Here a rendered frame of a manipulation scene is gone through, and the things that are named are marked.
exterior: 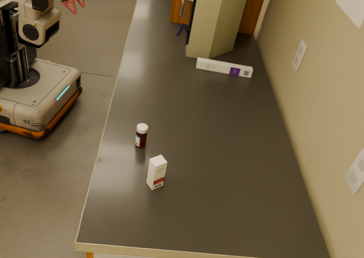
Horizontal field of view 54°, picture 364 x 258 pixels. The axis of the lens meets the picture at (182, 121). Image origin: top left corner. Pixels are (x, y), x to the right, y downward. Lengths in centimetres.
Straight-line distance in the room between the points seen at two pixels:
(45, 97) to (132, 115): 127
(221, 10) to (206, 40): 16
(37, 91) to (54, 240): 101
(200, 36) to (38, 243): 136
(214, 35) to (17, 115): 140
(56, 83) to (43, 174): 66
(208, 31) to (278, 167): 74
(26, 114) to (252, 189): 166
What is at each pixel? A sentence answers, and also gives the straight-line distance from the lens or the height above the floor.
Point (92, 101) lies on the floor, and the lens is 295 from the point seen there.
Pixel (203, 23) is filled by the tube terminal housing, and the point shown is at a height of 112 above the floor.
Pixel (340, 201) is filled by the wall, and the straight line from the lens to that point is 116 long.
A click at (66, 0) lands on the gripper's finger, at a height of 106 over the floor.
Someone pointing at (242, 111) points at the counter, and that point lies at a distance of 149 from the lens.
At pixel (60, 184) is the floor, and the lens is 235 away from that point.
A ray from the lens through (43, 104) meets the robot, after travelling 249.
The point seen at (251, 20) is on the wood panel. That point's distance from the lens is 213.
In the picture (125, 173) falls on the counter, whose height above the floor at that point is 94.
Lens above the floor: 179
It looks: 39 degrees down
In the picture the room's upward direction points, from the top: 12 degrees clockwise
